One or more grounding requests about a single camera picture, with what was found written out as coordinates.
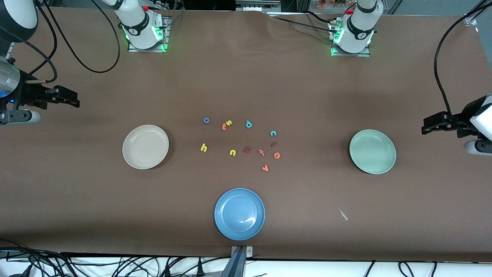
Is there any green plate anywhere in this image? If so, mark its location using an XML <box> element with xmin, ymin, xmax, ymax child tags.
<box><xmin>349</xmin><ymin>129</ymin><xmax>397</xmax><ymax>175</ymax></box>

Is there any aluminium background frame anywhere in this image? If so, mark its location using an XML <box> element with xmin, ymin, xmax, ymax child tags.
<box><xmin>235</xmin><ymin>0</ymin><xmax>281</xmax><ymax>12</ymax></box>

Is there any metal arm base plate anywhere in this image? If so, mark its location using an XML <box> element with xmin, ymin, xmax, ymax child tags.
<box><xmin>128</xmin><ymin>15</ymin><xmax>171</xmax><ymax>53</ymax></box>
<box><xmin>330</xmin><ymin>21</ymin><xmax>371</xmax><ymax>57</ymax></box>

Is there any black base cable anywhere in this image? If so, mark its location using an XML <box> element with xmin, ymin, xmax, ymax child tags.
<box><xmin>269</xmin><ymin>15</ymin><xmax>336</xmax><ymax>31</ymax></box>
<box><xmin>304</xmin><ymin>10</ymin><xmax>339</xmax><ymax>23</ymax></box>

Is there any blue plate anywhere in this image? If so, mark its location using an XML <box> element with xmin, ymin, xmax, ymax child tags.
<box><xmin>214</xmin><ymin>188</ymin><xmax>266</xmax><ymax>241</ymax></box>

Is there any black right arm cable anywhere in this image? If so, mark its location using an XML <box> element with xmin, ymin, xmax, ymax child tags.
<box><xmin>23</xmin><ymin>0</ymin><xmax>121</xmax><ymax>83</ymax></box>

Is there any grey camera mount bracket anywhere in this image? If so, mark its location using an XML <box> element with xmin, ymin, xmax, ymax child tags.
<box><xmin>219</xmin><ymin>245</ymin><xmax>253</xmax><ymax>277</ymax></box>

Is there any beige brown plate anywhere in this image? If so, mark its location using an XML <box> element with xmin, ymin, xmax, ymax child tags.
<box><xmin>122</xmin><ymin>125</ymin><xmax>170</xmax><ymax>170</ymax></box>

